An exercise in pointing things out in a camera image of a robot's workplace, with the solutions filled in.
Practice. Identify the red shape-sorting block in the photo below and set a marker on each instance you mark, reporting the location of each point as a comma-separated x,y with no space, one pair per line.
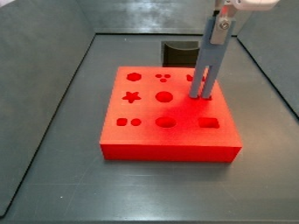
156,124

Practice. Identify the black curved holder block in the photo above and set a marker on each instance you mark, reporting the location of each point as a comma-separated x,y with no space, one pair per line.
179,53

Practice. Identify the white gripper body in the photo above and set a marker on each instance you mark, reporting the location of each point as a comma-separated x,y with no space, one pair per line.
253,5

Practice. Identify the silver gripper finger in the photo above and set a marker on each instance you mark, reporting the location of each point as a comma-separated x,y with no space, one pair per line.
224,13

